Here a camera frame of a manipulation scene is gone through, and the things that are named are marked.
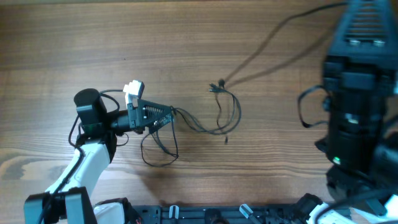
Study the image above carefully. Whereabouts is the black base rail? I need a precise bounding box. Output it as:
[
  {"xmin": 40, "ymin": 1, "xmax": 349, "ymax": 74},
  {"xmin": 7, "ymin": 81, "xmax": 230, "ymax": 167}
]
[{"xmin": 93, "ymin": 197, "xmax": 315, "ymax": 224}]

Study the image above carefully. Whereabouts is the black USB cable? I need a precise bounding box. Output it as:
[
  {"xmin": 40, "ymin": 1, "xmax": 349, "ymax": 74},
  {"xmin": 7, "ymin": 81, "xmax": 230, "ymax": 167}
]
[{"xmin": 217, "ymin": 1, "xmax": 351, "ymax": 146}]

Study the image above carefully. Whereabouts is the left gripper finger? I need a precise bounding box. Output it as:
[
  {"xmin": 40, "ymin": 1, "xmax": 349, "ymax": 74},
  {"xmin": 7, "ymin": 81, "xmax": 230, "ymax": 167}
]
[
  {"xmin": 147, "ymin": 113, "xmax": 174, "ymax": 134},
  {"xmin": 137, "ymin": 100, "xmax": 172, "ymax": 126}
]

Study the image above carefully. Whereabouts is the black split-end cable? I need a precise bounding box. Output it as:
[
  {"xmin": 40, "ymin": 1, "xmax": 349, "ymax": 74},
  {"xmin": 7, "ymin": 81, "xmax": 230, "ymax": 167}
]
[{"xmin": 139, "ymin": 83, "xmax": 243, "ymax": 168}]

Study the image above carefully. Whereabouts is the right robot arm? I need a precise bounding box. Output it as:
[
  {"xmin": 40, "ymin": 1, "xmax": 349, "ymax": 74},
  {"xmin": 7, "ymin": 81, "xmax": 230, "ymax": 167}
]
[{"xmin": 316, "ymin": 1, "xmax": 397, "ymax": 223}]

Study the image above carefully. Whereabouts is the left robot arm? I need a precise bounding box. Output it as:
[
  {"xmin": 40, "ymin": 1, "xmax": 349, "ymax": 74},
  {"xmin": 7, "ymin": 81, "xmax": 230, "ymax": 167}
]
[{"xmin": 24, "ymin": 86, "xmax": 174, "ymax": 223}]

